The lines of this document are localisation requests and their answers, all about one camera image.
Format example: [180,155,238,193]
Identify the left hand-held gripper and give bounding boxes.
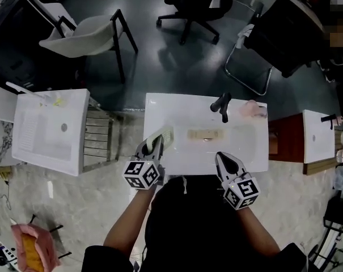
[121,134,166,192]

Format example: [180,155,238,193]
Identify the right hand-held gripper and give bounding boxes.
[215,151,261,211]

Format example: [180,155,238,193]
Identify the person's right forearm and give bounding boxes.
[234,206,282,260]

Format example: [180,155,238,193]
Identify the person's left forearm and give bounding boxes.
[103,185,158,260]

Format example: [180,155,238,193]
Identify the beige slatted drain cover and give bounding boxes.
[187,127,226,142]

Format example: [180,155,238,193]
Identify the white sink with wide basin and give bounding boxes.
[142,92,270,176]

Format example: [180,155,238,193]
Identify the grey metal sink stand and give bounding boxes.
[81,97,122,173]

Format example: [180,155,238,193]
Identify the black angled faucet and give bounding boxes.
[210,92,232,124]

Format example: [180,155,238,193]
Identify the wooden cabinet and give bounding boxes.
[268,112,339,176]

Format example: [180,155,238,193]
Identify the person's black clothing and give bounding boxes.
[81,174,308,272]

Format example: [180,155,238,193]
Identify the small white sink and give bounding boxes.
[302,109,337,165]

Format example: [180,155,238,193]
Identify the white sink with ribbed drainboard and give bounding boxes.
[11,88,91,177]

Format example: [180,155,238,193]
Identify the small black faucet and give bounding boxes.
[320,113,338,130]

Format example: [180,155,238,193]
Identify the black metal rack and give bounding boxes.
[308,195,343,272]

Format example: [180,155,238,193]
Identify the white upholstered chair black legs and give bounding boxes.
[39,8,139,84]

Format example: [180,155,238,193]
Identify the white cloth tag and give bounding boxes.
[236,23,256,49]

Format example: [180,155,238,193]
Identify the white curved faucet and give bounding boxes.
[5,81,52,100]

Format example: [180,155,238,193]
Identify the pink padded chair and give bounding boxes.
[10,213,73,272]

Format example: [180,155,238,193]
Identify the black wheeled office chair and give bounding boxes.
[156,0,243,46]

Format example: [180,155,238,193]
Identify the black cabinet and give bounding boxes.
[0,35,86,94]

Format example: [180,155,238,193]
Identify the white counter slab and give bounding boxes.
[0,82,19,124]

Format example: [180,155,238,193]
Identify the orange cushion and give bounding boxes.
[20,232,45,272]

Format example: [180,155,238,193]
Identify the white power strip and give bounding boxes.
[0,244,19,269]

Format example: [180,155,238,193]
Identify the black mesh chair chrome frame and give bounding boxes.
[224,0,327,96]

